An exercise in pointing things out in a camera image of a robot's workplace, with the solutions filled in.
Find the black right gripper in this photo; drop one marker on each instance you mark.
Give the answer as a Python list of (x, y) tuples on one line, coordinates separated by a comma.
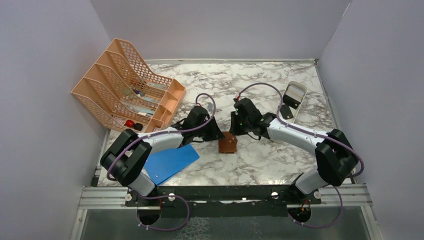
[(234, 130)]

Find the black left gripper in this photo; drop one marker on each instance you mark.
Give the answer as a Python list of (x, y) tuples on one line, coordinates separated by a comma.
[(215, 133)]

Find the brown leather card holder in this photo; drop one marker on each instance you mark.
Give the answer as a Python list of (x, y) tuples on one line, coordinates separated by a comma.
[(228, 144)]

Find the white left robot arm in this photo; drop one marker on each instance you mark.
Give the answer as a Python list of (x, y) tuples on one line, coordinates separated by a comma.
[(127, 155)]

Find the black card lying in tray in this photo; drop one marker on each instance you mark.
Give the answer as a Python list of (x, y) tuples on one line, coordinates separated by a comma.
[(286, 112)]

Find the blue plastic board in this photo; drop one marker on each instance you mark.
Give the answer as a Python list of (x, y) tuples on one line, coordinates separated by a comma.
[(163, 165)]

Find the cream oval plastic tray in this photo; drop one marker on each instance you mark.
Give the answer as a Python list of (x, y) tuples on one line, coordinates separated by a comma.
[(283, 127)]

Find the black round item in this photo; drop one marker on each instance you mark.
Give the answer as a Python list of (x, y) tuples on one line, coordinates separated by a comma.
[(138, 126)]

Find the red round item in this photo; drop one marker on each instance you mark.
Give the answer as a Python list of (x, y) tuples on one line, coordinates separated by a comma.
[(129, 123)]

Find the peach plastic file organizer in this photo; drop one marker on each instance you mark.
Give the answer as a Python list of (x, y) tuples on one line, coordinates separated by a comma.
[(120, 86)]

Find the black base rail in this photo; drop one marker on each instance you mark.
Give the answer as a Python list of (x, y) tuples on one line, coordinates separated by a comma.
[(220, 201)]

